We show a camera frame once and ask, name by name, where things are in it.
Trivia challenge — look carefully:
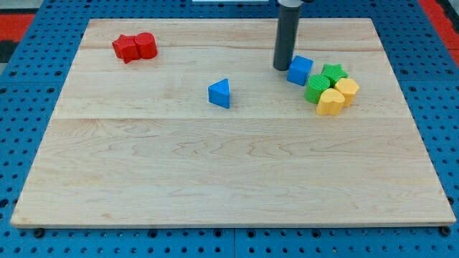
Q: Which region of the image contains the yellow hexagon block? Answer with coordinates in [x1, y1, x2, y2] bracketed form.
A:
[333, 78, 360, 107]

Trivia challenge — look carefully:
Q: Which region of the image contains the blue triangle block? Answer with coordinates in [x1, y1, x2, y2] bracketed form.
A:
[208, 79, 230, 109]

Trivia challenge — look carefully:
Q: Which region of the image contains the red star block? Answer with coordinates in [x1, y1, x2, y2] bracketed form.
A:
[112, 34, 140, 64]

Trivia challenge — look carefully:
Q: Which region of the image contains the light wooden board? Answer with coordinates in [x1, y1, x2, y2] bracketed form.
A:
[11, 18, 455, 229]

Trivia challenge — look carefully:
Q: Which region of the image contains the yellow heart block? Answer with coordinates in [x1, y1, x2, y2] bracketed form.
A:
[316, 88, 345, 116]

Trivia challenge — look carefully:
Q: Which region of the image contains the green star block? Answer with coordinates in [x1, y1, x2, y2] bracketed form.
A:
[321, 64, 349, 87]

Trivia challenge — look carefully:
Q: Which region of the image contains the blue perforated base mat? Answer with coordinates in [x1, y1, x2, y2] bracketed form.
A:
[1, 1, 458, 257]

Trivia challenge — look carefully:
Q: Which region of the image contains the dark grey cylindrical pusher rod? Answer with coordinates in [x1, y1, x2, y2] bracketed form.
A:
[273, 0, 302, 71]

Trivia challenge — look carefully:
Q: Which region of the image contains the red cylinder block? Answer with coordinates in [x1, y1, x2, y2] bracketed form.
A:
[134, 32, 158, 59]

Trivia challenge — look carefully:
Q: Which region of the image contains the green cylinder block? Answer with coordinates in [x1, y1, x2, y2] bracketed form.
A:
[304, 75, 331, 104]

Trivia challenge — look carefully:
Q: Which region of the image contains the blue cube block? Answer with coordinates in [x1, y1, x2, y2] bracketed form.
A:
[287, 55, 313, 86]

